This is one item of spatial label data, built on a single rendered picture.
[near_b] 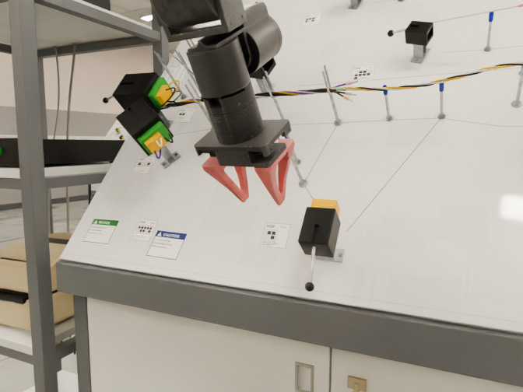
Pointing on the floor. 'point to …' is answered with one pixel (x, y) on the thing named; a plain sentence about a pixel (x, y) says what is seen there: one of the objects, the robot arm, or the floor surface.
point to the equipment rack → (27, 165)
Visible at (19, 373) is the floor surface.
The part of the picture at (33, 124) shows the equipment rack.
